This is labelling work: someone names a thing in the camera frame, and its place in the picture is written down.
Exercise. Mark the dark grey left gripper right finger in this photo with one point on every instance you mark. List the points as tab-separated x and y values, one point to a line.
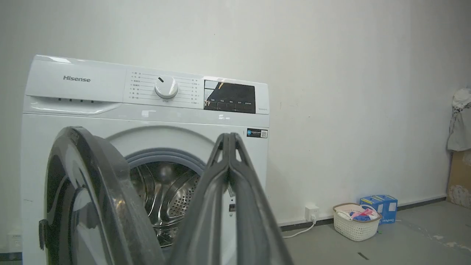
254	221

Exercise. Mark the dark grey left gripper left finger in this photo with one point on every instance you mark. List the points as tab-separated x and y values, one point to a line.
200	221

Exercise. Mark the white Hisense washing machine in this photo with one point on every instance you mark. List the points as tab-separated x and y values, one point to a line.
176	121

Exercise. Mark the grey round washing machine door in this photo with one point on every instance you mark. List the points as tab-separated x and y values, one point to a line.
92	206

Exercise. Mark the white woven laundry basket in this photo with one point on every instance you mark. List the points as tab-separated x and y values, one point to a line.
355	228

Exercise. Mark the colourful clothes pile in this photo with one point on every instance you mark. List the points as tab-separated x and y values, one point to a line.
358	214

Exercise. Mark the blue cardboard box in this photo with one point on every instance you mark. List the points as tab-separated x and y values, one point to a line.
384	208

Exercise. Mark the white program dial knob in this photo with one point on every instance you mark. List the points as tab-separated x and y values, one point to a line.
166	87

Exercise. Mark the grey cloth bundle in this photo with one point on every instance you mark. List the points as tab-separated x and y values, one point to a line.
460	121

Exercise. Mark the white wall power plug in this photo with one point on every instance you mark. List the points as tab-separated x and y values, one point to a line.
311	212

